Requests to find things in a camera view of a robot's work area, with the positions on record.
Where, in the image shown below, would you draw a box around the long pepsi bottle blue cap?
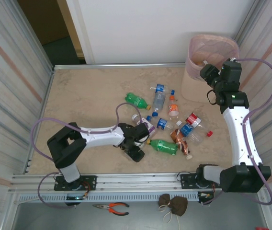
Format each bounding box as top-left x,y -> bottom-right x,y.
149,83 -> 176,96

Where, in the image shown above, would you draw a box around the white slotted cable duct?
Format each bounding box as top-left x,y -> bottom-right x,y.
18,191 -> 215,203

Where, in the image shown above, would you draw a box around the brown wooden door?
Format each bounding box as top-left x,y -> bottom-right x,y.
17,0 -> 71,46

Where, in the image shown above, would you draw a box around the red label bottle red cap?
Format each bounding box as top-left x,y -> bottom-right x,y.
185,112 -> 214,138

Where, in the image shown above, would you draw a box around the green soda bottle yellow cap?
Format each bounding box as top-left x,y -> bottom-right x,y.
125,92 -> 152,111
146,138 -> 179,156

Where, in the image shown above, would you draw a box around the orange label bottle orange cap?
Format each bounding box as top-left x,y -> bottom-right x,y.
167,95 -> 180,117

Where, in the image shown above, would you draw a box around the beige ribbed waste bin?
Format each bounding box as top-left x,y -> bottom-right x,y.
181,34 -> 240,104

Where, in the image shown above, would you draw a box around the clear bottle grey-blue label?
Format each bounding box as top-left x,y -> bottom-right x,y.
151,90 -> 169,118

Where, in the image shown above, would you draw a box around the blue label bottle white cap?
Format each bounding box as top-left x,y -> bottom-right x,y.
175,120 -> 202,144

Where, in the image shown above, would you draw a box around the aluminium table edge rail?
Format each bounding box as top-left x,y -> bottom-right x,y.
53,62 -> 187,70

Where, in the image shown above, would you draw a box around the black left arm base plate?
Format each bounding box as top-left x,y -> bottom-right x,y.
54,175 -> 97,191

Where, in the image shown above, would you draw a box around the pink plastic bin liner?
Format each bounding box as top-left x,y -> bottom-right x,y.
185,34 -> 240,81

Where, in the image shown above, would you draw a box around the aluminium mounting rail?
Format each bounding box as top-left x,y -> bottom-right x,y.
11,171 -> 270,192

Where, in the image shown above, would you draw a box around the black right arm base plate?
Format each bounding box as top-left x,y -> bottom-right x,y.
179,172 -> 224,190

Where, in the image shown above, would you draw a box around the short pepsi bottle blue cap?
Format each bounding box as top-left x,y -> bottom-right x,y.
146,115 -> 179,131

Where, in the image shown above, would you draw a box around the brown drawstring cloth pouch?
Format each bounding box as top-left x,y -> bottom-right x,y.
158,193 -> 189,230

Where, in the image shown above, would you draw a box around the orange handled pliers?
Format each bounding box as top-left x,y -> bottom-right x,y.
92,202 -> 130,216

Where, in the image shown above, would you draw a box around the brown coffee bottle beige cap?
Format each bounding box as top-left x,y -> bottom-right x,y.
170,128 -> 193,161

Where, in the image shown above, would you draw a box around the purple grape label bottle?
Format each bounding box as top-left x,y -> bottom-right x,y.
131,114 -> 157,134

